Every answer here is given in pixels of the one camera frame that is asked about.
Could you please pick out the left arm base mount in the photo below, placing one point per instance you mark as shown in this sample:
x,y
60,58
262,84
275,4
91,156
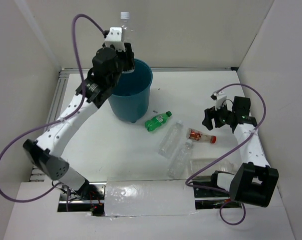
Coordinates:
x,y
93,202

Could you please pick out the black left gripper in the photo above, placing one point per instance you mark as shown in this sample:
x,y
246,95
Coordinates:
x,y
128,55

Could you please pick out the teal plastic bin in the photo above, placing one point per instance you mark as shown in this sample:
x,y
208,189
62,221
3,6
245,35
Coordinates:
x,y
130,98

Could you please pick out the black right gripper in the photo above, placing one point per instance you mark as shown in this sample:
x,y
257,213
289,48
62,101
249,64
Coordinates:
x,y
210,113

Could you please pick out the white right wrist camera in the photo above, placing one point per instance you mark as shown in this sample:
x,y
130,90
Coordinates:
x,y
220,99

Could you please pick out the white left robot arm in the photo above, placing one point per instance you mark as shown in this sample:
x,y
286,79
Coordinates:
x,y
45,152

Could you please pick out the red label drink bottle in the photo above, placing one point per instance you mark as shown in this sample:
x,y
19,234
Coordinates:
x,y
198,136

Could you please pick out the green plastic bottle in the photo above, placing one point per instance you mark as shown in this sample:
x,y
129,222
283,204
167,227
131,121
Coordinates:
x,y
157,121

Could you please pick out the white front cover panel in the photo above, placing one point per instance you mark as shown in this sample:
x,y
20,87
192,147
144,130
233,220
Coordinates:
x,y
148,198

